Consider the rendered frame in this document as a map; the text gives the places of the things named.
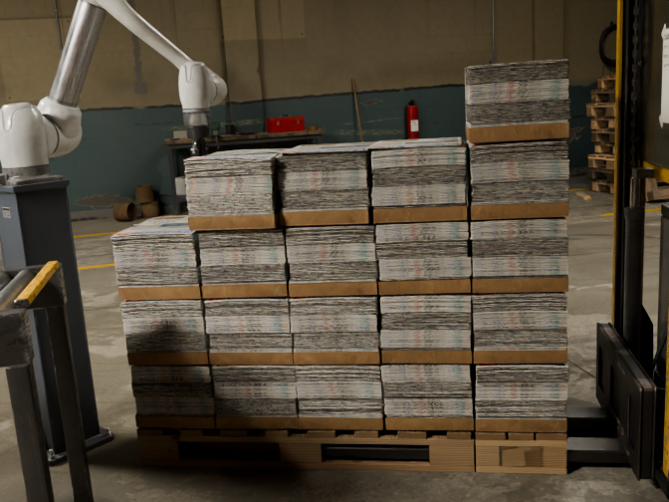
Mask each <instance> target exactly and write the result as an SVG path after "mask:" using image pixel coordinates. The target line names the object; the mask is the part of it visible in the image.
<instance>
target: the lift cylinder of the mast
mask: <svg viewBox="0 0 669 502"><path fill-rule="evenodd" d="M653 177H654V169H653V168H651V167H636V168H632V177H630V199H629V206H626V207H624V218H625V261H624V308H623V341H624V343H625V344H626V345H627V347H628V348H629V349H630V350H631V351H632V353H633V354H634V355H635V357H636V358H637V360H638V361H639V349H640V311H641V273H642V236H643V219H644V209H645V207H643V206H640V178H653ZM667 332H668V323H667V326H666V329H665V332H664V335H663V338H662V340H661V343H660V345H659V348H658V350H657V353H656V355H655V357H654V360H653V362H652V364H651V366H650V368H649V370H648V372H647V373H648V375H649V376H650V377H651V375H652V373H653V371H654V369H655V367H656V364H657V362H658V360H659V358H660V355H661V353H662V350H663V348H664V346H665V343H666V341H667Z"/></svg>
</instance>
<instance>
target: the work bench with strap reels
mask: <svg viewBox="0 0 669 502"><path fill-rule="evenodd" d="M286 116H289V117H286ZM280 117H284V118H270V119H266V125H267V132H259V133H254V134H243V135H240V134H229V135H226V134H224V135H222V137H217V139H218V144H219V145H230V144H244V143H258V142H271V141H285V140H299V139H308V140H309V144H314V142H313V138H317V139H318V144H323V138H322V133H325V131H324V130H322V129H318V130H308V129H305V119H304V117H303V116H298V117H291V116H290V115H283V116H280ZM171 139H173V138H168V139H166V140H165V141H164V145H167V154H168V163H169V173H170V182H171V191H172V200H173V210H174V213H173V214H174V216H177V215H179V214H181V212H179V206H178V202H187V199H186V196H187V194H186V193H187V192H186V190H188V189H186V187H188V186H186V184H188V183H186V182H185V181H187V180H185V178H186V176H180V177H175V169H174V159H173V149H176V148H190V147H192V138H180V139H177V140H171ZM205 142H206V145H208V146H216V145H217V141H216V137H211V138H208V137H205ZM185 183H186V184H185Z"/></svg>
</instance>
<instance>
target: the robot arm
mask: <svg viewBox="0 0 669 502"><path fill-rule="evenodd" d="M106 11H108V12H109V13H110V14H112V15H113V16H114V17H115V18H116V19H117V20H118V21H120V22H121V23H122V24H123V25H124V26H125V27H126V28H127V29H128V30H129V31H131V32H132V33H133V34H134V35H136V36H137V37H138V38H140V39H141V40H142V41H144V42H145V43H146V44H148V45H149V46H150V47H151V48H153V49H154V50H155V51H157V52H158V53H159V54H161V55H162V56H163V57H165V58H166V59H167V60H169V61H170V62H171V63H172V64H173V65H174V66H175V67H176V68H177V69H178V70H179V78H178V87H179V96H180V101H181V103H182V108H183V119H184V125H185V126H188V127H187V128H186V131H187V137H188V138H192V148H189V151H190V154H191V157H194V156H202V155H205V156H207V155H206V154H208V145H206V142H205V137H209V126H207V125H210V124H211V121H210V107H212V106H216V105H218V104H220V103H221V102H222V101H223V100H224V99H225V98H226V96H227V86H226V84H225V82H224V81H223V79H221V78H220V77H219V76H218V75H217V74H215V73H214V72H213V71H211V70H210V69H209V68H207V67H206V66H205V64H204V63H202V62H196V61H192V60H191V59H190V58H189V57H188V56H186V55H185V54H184V53H183V52H182V51H181V50H180V49H178V48H177V47H176V46H175V45H174V44H172V43H171V42H170V41H169V40H168V39H167V38H165V37H164V36H163V35H162V34H161V33H160V32H158V31H157V30H156V29H155V28H154V27H152V26H151V25H150V24H149V23H148V22H147V21H145V20H144V19H143V18H142V17H141V16H140V15H139V14H138V13H136V12H135V11H134V10H133V9H132V8H131V7H130V5H129V4H128V3H127V2H126V1H125V0H78V3H77V6H76V10H75V13H74V16H73V20H72V23H71V26H70V29H69V33H68V36H67V39H66V43H65V46H64V49H63V53H62V56H61V59H60V63H59V66H58V69H57V72H56V76H55V79H54V82H53V86H52V88H51V91H50V95H49V96H47V97H45V98H43V99H41V100H40V102H39V104H38V106H37V107H36V106H34V105H32V104H31V103H16V104H8V105H4V106H3V107H2V109H1V110H0V160H1V164H2V172H3V173H0V185H11V186H18V185H25V184H33V183H40V182H48V181H57V180H64V179H63V176H62V175H57V174H52V173H51V169H50V165H49V157H56V156H61V155H64V154H67V153H69V152H71V151H72V150H74V149H75V148H76V147H77V146H78V145H79V143H80V141H81V139H82V126H81V120H82V113H81V111H80V108H79V107H78V106H77V104H78V100H79V97H80V94H81V91H82V88H83V84H84V81H85V78H86V75H87V72H88V69H89V65H90V62H91V59H92V56H93V53H94V49H95V46H96V43H97V40H98V37H99V34H100V30H101V27H102V24H103V21H104V18H105V14H106ZM191 109H194V110H191Z"/></svg>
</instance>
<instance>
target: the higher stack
mask: <svg viewBox="0 0 669 502"><path fill-rule="evenodd" d="M568 61H569V60H544V61H530V62H517V63H504V64H491V65H480V66H470V67H468V68H465V69H467V75H466V78H467V84H466V81H465V99H466V100H467V101H468V102H466V109H467V110H466V126H467V127H468V128H472V127H489V126H523V125H540V124H557V123H567V120H569V119H571V115H570V111H571V109H570V106H571V104H570V99H569V98H568V96H569V93H568V90H567V89H568V86H567V85H569V83H568V82H569V79H568V72H569V70H568V69H569V66H567V65H569V64H568V63H569V62H568ZM562 138H565V137H559V138H541V139H523V140H505V141H487V142H469V140H468V139H466V142H467V156H466V157H467V173H468V176H469V179H468V181H469V187H468V188H469V189H468V196H469V200H470V205H471V206H476V205H502V204H528V203H552V202H567V199H568V198H569V192H568V190H569V189H570V187H569V184H568V179H569V176H568V175H569V166H568V165H569V163H568V162H569V159H567V158H568V144H567V141H565V140H564V139H562ZM467 211H468V216H467V218H468V228H469V239H468V241H469V250H470V255H471V276H472V286H471V311H472V315H471V316H472V330H471V334H472V335H471V340H472V345H473V347H472V363H471V374H473V385H472V388H473V391H472V394H473V402H474V412H475V419H555V420H566V418H567V415H566V407H567V405H566V399H567V385H568V380H569V373H568V366H567V363H549V364H474V359H473V356H474V351H547V350H565V349H566V347H567V342H568V340H567V338H568V337H569V335H568V333H567V331H566V330H567V325H568V322H567V309H566V302H567V300H566V299H567V296H566V294H565V292H517V293H473V291H472V288H473V280H483V279H534V278H567V275H568V271H567V268H568V267H567V265H568V264H567V260H568V259H567V255H568V253H567V252H568V249H567V248H568V242H567V240H568V237H567V235H566V232H567V228H566V219H565V218H564V216H561V217H535V218H508V219H481V220H471V215H470V210H469V205H468V206H467ZM468 241H467V242H468ZM475 428H476V425H475V420H474V436H475V443H476V472H484V473H533V474H567V468H566V450H567V440H566V437H567V434H566V432H517V431H476V430H475Z"/></svg>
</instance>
